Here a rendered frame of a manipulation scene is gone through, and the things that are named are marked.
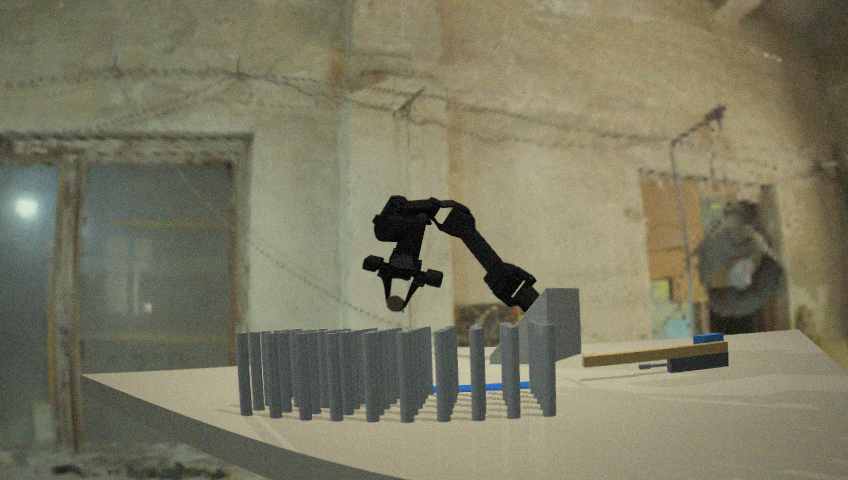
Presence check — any blue flat strip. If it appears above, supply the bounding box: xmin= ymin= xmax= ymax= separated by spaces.
xmin=433 ymin=381 xmax=530 ymax=393

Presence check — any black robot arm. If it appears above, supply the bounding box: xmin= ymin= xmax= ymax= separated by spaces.
xmin=372 ymin=195 xmax=540 ymax=313

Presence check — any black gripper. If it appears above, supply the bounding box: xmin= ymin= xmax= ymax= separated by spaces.
xmin=362 ymin=242 xmax=443 ymax=307

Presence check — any small grey wrench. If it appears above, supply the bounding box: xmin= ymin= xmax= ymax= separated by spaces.
xmin=638 ymin=363 xmax=668 ymax=370

